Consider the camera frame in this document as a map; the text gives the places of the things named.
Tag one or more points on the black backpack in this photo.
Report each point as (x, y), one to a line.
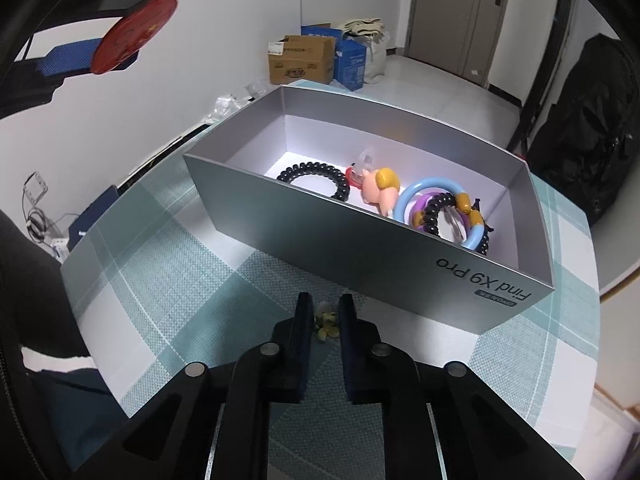
(590, 125)

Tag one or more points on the white cloth sack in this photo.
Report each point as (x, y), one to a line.
(376, 60)

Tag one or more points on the white wall outlet frame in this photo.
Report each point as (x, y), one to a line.
(35, 187)

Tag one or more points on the red and clear hair clip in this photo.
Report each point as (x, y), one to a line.
(357, 173)

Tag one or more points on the red round pin badge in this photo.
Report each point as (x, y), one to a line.
(135, 35)

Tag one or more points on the pink pig toy figure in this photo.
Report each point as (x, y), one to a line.
(375, 187)

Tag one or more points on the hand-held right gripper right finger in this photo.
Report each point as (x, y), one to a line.
(350, 332)

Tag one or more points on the clear plastic bag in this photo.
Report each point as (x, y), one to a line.
(225, 105)
(256, 90)

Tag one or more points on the blue shoe box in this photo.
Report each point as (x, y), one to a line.
(92, 220)

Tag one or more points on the person's black top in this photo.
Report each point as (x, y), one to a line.
(35, 290)

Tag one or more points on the silver cardboard box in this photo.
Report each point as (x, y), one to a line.
(350, 250)

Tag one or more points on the person's blue jeans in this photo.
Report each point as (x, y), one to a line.
(70, 390)

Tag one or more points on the small yellow flower hair clip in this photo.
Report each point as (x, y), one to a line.
(326, 331)

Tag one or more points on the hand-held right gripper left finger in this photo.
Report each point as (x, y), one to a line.
(303, 332)

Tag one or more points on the blue cardboard box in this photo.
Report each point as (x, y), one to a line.
(352, 65)

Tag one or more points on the beige folded cloth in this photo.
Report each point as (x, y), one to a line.
(365, 26)

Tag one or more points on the dark metal stand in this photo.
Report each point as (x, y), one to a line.
(545, 60)

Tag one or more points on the brown door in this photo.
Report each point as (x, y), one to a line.
(450, 10)

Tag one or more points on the brown cardboard box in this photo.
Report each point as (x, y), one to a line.
(300, 65)

